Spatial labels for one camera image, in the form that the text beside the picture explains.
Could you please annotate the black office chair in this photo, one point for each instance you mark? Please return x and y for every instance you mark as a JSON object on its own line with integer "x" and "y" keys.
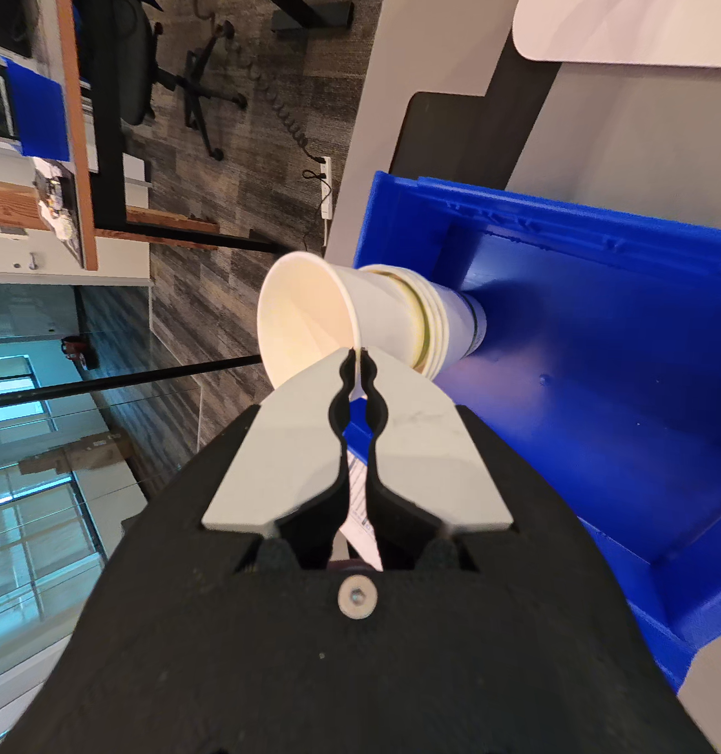
{"x": 130, "y": 59}

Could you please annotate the white printed paper sheet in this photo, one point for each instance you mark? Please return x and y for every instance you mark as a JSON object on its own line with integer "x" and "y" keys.
{"x": 360, "y": 500}

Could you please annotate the grey table wooden edge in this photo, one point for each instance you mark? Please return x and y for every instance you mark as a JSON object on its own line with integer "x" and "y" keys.
{"x": 77, "y": 176}

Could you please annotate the black pole stand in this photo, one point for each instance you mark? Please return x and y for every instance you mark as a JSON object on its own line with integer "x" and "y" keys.
{"x": 130, "y": 377}

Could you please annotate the white power strip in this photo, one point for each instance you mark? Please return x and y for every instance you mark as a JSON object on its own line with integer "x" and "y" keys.
{"x": 327, "y": 188}

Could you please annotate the blue box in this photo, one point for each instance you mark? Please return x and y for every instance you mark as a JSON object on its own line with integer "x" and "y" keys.
{"x": 39, "y": 112}

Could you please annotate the blue plastic bin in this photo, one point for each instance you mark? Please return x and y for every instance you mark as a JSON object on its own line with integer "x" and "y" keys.
{"x": 601, "y": 412}

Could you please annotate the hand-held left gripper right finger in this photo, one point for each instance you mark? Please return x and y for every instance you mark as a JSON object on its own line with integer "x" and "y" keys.
{"x": 437, "y": 465}

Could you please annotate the brown cardboard piece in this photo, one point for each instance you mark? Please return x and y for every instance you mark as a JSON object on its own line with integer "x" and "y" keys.
{"x": 77, "y": 453}

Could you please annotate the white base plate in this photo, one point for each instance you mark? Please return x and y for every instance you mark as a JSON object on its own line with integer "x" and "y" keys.
{"x": 619, "y": 29}

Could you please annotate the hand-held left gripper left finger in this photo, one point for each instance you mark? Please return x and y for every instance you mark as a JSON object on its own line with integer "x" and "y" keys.
{"x": 284, "y": 459}

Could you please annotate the red fire extinguisher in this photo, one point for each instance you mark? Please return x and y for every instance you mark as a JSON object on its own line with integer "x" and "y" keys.
{"x": 75, "y": 350}

